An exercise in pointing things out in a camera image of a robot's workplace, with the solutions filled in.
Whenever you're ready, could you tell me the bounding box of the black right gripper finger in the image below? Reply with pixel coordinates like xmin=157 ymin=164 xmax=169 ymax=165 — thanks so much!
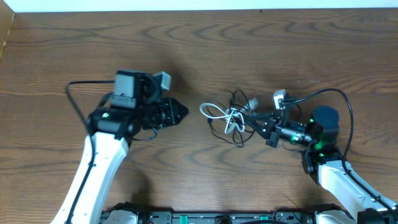
xmin=245 ymin=119 xmax=274 ymax=139
xmin=243 ymin=112 xmax=274 ymax=122

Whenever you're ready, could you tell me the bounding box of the white usb cable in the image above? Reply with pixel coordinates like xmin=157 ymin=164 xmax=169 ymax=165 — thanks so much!
xmin=199 ymin=97 xmax=259 ymax=135

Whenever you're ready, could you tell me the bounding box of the black usb cable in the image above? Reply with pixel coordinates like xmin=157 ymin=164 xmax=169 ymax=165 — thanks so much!
xmin=206 ymin=89 xmax=259 ymax=148

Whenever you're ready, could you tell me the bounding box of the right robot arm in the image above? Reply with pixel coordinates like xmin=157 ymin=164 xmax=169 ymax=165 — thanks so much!
xmin=244 ymin=106 xmax=397 ymax=223

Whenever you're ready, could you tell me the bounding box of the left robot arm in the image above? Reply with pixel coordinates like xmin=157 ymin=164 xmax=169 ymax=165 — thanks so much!
xmin=52 ymin=70 xmax=189 ymax=223

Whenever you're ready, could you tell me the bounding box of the cardboard panel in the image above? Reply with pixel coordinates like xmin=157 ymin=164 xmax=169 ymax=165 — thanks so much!
xmin=0 ymin=0 xmax=15 ymax=57

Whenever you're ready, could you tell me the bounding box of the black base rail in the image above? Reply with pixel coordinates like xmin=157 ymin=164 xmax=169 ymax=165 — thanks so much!
xmin=146 ymin=210 xmax=352 ymax=224

